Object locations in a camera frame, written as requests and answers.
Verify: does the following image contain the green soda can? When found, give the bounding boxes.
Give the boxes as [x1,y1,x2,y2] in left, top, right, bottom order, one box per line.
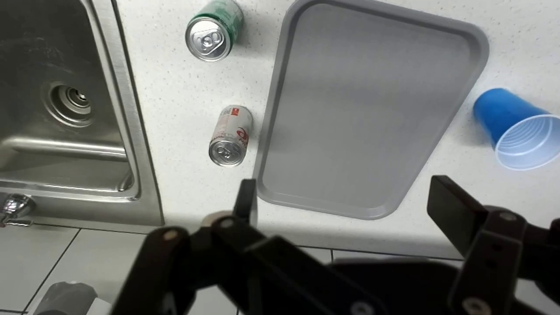
[184,0,245,63]

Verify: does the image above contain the silver red soda can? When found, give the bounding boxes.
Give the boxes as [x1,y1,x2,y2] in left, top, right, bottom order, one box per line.
[207,104,256,170]

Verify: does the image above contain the blue plastic cup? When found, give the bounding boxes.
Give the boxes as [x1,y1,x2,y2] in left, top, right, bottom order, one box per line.
[471,86,560,174]

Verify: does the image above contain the chrome faucet handle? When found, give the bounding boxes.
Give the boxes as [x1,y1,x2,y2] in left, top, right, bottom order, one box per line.
[0,193,37,230]

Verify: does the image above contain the stainless steel double sink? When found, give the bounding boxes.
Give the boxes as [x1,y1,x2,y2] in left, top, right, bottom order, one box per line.
[0,0,165,231]

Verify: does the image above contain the grey plastic tray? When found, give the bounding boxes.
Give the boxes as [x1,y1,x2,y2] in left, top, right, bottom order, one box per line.
[252,0,490,223]

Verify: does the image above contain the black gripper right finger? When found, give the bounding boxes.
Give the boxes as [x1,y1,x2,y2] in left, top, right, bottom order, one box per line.
[425,174,560,315]

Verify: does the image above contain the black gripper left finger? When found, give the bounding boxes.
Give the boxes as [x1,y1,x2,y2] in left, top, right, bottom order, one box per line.
[110,177,389,315]

